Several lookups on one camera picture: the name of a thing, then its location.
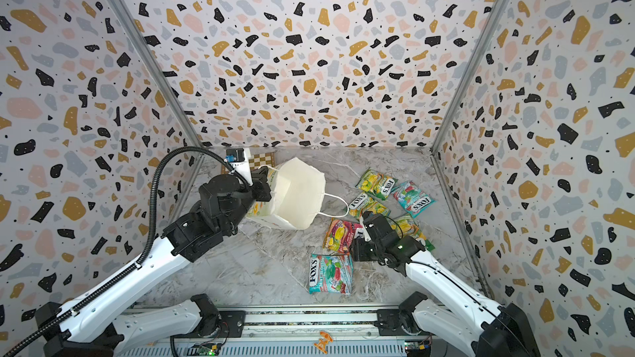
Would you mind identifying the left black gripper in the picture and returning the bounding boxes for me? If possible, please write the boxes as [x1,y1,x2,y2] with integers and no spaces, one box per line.
[223,165,273,236]

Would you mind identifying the white paper bag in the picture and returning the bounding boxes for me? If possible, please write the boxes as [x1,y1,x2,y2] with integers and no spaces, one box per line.
[246,158,329,231]

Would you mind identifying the orange snack packet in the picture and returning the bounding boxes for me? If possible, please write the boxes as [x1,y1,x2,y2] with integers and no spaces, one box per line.
[322,218,363,254]

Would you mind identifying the green teal snack packet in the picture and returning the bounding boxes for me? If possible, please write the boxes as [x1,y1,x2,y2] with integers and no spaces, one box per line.
[392,181,435,218]

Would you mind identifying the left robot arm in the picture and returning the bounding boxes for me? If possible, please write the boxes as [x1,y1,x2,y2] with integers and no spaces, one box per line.
[36,168,271,356]

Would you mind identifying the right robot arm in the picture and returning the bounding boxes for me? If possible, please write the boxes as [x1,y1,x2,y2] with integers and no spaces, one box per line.
[352,212,540,356]

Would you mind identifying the wooden chessboard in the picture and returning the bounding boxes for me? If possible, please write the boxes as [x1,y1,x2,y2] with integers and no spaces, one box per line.
[249,152,275,172]

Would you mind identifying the right circuit board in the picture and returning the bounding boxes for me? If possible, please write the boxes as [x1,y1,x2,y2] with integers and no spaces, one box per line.
[404,340,432,357]

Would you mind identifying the circuit board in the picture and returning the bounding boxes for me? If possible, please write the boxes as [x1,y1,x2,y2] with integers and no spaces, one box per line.
[187,342,223,357]
[404,340,432,357]

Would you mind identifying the orange clips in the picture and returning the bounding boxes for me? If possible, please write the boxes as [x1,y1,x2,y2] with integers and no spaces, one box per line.
[314,331,334,355]

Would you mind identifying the left circuit board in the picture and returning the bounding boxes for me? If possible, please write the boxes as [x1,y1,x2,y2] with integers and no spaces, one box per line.
[187,342,223,357]

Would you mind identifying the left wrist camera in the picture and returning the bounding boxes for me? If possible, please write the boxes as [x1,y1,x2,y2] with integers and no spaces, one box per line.
[225,148,253,185]

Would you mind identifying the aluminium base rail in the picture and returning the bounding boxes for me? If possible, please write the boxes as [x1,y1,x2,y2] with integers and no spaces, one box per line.
[98,304,512,357]

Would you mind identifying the black corrugated cable conduit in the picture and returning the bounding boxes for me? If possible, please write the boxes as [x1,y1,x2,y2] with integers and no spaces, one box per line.
[0,146,249,357]

